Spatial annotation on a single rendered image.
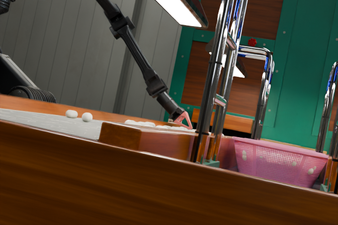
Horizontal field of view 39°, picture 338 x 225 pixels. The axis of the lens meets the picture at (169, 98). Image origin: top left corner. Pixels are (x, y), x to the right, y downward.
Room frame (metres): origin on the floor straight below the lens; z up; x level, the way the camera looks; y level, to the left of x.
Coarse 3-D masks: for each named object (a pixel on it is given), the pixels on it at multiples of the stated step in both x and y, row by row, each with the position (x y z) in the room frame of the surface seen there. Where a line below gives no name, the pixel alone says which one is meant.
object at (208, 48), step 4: (212, 40) 1.62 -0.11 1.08; (208, 44) 1.62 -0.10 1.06; (212, 44) 1.62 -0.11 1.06; (208, 48) 1.62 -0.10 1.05; (208, 52) 1.65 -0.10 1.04; (224, 52) 1.60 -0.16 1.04; (236, 60) 1.81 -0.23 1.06; (240, 60) 2.07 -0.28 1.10; (236, 64) 1.83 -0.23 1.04; (240, 64) 1.94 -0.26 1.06; (240, 68) 1.94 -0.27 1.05; (244, 68) 2.12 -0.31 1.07; (240, 72) 2.03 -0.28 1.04; (244, 72) 2.08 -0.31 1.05; (236, 76) 2.21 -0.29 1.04; (244, 76) 2.14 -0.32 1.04
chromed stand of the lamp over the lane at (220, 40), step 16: (224, 0) 0.85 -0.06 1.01; (240, 0) 0.99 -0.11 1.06; (224, 16) 0.84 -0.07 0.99; (240, 16) 0.99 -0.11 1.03; (224, 32) 0.84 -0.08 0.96; (240, 32) 0.99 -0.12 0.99; (224, 48) 0.85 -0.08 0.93; (224, 64) 1.00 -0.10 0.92; (208, 80) 0.85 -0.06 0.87; (224, 80) 0.99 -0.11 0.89; (208, 96) 0.84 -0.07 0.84; (224, 96) 0.99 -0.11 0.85; (208, 112) 0.84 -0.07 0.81; (224, 112) 0.99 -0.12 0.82; (208, 128) 0.85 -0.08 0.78; (192, 160) 0.85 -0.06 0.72; (208, 160) 0.98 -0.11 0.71
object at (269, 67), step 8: (240, 48) 1.81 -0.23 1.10; (248, 48) 1.79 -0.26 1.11; (256, 48) 1.79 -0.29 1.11; (264, 48) 1.78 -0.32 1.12; (240, 56) 1.97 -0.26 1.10; (248, 56) 1.95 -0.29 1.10; (256, 56) 1.94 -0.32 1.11; (264, 56) 1.93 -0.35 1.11; (272, 56) 1.78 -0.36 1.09; (272, 64) 1.92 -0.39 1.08; (264, 72) 1.78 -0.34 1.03; (272, 72) 1.92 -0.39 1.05; (264, 80) 1.77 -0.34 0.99; (264, 88) 1.77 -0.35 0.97; (264, 96) 1.78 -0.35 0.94; (264, 104) 1.92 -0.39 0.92; (256, 112) 1.78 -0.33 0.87; (264, 112) 1.92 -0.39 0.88; (256, 120) 1.78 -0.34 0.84; (256, 128) 1.77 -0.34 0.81; (256, 136) 1.77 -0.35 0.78
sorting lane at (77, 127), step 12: (0, 108) 0.88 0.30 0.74; (12, 120) 0.65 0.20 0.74; (24, 120) 0.70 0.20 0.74; (36, 120) 0.76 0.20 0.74; (48, 120) 0.83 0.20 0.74; (60, 120) 0.91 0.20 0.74; (72, 120) 1.02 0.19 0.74; (96, 120) 1.29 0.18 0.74; (60, 132) 0.61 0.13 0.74; (72, 132) 0.65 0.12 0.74; (84, 132) 0.70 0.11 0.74; (96, 132) 0.75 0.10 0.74
